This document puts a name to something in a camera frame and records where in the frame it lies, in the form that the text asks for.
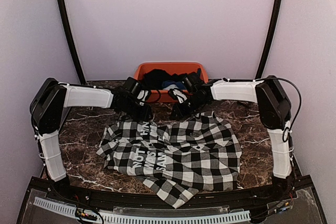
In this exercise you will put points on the right black frame post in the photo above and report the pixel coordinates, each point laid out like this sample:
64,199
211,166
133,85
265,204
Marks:
269,38

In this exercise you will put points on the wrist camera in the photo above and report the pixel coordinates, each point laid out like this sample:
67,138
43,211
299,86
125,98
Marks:
148,96
177,95

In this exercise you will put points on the orange plastic basin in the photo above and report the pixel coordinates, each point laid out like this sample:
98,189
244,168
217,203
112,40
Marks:
171,68

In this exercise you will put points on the white slotted cable duct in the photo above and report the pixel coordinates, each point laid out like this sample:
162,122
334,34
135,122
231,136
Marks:
141,215

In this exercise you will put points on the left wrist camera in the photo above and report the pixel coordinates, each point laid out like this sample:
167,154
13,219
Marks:
148,96

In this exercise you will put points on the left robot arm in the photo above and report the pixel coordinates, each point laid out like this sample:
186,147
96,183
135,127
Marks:
54,101

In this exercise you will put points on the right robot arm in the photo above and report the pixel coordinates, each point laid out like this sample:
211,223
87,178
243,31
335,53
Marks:
273,104

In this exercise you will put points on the blue garment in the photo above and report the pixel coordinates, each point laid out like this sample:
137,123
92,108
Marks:
173,85

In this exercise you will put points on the black white plaid shirt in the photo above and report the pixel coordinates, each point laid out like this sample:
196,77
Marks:
201,153

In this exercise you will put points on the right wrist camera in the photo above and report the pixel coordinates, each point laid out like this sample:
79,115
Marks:
177,95

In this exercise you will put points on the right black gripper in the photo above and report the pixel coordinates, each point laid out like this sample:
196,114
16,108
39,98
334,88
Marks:
181,113

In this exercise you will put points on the black garment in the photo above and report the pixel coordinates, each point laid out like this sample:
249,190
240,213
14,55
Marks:
160,79

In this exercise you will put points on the left black frame post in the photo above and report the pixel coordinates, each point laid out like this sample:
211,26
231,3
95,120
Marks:
70,41

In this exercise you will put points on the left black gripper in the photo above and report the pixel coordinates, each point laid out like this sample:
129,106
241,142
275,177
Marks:
144,116

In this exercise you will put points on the black frame post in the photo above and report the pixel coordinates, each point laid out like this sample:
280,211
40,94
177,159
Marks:
269,38
70,41

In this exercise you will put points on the black front rail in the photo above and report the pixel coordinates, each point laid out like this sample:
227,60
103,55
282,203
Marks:
100,199

